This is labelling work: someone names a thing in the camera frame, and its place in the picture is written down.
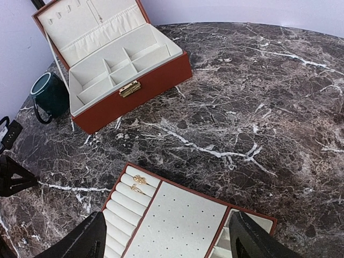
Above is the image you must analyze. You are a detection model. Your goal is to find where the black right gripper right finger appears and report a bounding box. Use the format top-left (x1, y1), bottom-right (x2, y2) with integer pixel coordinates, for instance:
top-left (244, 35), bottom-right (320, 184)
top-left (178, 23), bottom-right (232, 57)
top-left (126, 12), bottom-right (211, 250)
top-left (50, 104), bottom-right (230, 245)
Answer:
top-left (229, 211), bottom-right (301, 258)

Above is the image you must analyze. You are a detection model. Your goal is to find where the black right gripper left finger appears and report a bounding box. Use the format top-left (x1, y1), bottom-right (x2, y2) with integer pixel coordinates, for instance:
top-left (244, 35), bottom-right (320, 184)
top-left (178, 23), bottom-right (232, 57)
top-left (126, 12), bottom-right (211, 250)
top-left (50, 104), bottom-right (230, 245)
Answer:
top-left (37, 212), bottom-right (106, 258)

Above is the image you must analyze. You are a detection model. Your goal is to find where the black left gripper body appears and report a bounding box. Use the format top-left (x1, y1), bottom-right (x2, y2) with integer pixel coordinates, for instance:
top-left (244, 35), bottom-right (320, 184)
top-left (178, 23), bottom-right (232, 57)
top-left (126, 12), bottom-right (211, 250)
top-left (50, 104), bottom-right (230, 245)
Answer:
top-left (1, 155), bottom-right (38, 197)

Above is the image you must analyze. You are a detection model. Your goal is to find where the red jewelry tray insert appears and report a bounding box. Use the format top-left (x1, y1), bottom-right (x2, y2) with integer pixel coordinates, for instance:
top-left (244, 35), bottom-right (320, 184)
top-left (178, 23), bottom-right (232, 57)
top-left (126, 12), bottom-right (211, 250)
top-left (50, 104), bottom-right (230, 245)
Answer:
top-left (101, 162), bottom-right (278, 258)

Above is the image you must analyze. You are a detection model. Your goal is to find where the gold ring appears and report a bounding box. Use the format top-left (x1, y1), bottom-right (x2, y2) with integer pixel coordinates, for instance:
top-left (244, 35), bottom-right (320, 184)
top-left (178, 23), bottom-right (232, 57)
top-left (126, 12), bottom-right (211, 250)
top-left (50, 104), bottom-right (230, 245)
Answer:
top-left (130, 183), bottom-right (147, 195)
top-left (132, 174), bottom-right (151, 186)

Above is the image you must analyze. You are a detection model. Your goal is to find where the red open jewelry box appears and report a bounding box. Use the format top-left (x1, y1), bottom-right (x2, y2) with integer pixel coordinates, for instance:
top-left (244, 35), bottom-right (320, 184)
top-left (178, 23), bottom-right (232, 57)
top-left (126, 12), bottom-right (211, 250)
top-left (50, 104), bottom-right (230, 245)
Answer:
top-left (32, 0), bottom-right (192, 134)

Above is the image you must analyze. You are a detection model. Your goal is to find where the dark green ceramic mug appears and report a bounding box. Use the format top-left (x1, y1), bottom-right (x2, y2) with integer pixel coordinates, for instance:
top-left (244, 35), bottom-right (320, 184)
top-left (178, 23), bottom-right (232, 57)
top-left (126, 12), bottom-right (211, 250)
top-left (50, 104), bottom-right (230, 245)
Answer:
top-left (30, 72), bottom-right (69, 124)

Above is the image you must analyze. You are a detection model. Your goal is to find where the gold ring on tray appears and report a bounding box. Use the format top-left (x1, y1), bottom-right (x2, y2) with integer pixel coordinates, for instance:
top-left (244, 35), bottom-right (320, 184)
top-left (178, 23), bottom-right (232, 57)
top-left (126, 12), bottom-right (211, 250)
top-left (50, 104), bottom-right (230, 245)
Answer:
top-left (130, 183), bottom-right (147, 195)

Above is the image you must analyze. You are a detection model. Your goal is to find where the silver necklace in lid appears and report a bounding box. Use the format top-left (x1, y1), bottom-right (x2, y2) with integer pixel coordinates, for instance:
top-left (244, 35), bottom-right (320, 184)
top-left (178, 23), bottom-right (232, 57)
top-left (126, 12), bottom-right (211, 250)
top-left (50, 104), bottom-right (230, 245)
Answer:
top-left (90, 0), bottom-right (105, 22)

